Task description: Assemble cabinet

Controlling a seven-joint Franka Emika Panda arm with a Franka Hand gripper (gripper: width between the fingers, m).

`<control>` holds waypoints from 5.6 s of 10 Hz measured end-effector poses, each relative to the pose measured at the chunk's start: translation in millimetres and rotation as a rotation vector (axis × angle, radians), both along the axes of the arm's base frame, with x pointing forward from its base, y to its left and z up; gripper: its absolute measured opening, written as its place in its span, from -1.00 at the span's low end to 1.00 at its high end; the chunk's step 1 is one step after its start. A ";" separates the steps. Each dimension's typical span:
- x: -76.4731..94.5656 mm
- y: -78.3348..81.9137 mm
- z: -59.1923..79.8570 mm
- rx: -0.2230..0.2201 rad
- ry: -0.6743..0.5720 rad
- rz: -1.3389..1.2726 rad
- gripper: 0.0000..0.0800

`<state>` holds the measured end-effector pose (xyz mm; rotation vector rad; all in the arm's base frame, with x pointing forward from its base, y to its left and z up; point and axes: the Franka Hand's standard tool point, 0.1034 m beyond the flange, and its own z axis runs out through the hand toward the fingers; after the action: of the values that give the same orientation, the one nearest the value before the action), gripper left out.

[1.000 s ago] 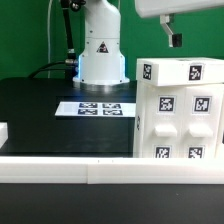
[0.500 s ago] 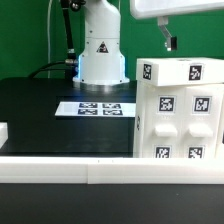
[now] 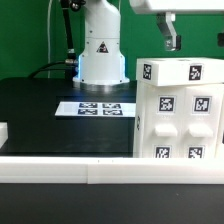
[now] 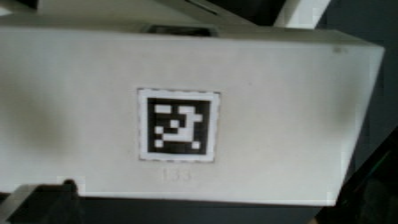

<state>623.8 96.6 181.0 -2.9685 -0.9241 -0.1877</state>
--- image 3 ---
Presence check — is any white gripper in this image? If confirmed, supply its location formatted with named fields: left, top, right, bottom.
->
left=129, top=0, right=224, bottom=51

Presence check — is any white cabinet top block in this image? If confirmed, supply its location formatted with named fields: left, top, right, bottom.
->
left=136, top=57, right=224, bottom=86

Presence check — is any white cabinet door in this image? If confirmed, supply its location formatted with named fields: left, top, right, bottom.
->
left=180, top=84, right=223, bottom=159
left=143, top=86, right=183, bottom=158

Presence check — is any white cabinet body box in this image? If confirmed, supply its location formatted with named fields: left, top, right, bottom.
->
left=133, top=81, right=224, bottom=159

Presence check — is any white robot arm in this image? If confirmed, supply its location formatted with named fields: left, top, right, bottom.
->
left=59, top=0, right=224, bottom=90

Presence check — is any white marker sheet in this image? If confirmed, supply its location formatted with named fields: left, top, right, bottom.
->
left=55, top=102, right=136, bottom=117

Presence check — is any black cable hose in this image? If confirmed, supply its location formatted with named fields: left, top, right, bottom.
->
left=27, top=0, right=81, bottom=80

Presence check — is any white thin cable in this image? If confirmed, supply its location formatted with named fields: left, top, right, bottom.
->
left=47, top=0, right=54, bottom=79

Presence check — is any white L-shaped boundary frame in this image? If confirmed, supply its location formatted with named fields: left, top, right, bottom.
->
left=0, top=122, right=224, bottom=185

